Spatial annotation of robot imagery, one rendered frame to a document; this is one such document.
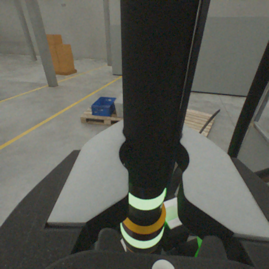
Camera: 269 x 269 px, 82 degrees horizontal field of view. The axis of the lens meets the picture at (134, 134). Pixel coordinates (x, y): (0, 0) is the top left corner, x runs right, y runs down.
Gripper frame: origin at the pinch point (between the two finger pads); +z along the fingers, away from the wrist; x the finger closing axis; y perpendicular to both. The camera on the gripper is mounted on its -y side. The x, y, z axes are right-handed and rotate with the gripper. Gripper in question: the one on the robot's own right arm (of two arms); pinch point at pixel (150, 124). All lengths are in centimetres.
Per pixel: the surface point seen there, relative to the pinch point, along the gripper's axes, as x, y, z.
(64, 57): -357, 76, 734
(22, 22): -774, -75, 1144
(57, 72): -402, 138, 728
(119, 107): -47, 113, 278
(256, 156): 87, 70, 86
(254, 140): 89, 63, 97
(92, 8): -371, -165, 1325
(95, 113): -98, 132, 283
